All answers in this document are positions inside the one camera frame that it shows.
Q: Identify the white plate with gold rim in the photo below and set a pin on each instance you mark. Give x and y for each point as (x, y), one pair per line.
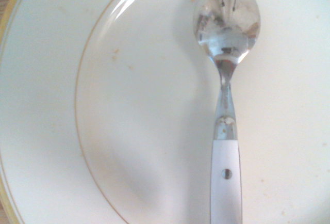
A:
(144, 120)

